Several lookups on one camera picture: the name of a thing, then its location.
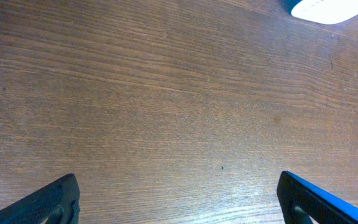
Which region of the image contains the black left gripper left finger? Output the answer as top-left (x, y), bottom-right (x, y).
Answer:
top-left (0, 174), bottom-right (80, 224)

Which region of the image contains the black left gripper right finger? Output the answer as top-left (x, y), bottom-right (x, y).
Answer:
top-left (277, 171), bottom-right (358, 223)

